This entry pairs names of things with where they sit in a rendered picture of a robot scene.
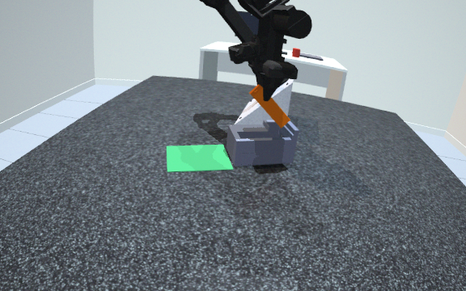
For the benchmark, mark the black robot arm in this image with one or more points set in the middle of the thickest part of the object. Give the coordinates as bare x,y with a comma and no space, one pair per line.
274,17

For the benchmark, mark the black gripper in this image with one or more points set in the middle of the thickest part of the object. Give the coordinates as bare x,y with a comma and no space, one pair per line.
273,70

